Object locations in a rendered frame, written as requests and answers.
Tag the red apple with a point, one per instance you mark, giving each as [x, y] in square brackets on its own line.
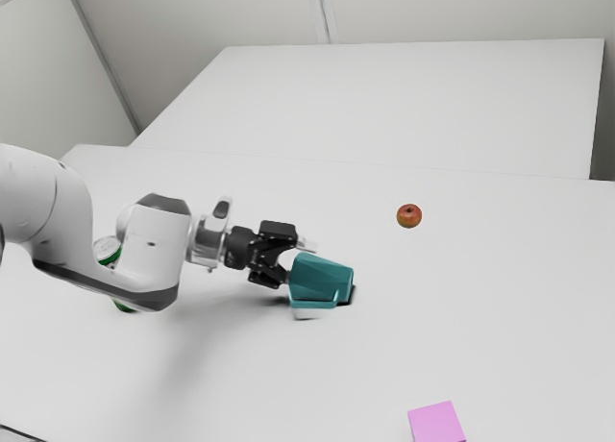
[409, 216]

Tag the teal faceted mug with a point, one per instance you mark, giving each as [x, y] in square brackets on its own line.
[317, 276]

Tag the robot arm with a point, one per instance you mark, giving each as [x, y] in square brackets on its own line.
[62, 230]

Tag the green can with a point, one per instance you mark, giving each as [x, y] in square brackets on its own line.
[108, 252]

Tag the pink block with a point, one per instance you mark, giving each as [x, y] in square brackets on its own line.
[436, 423]

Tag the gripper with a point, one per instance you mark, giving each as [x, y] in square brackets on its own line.
[238, 249]

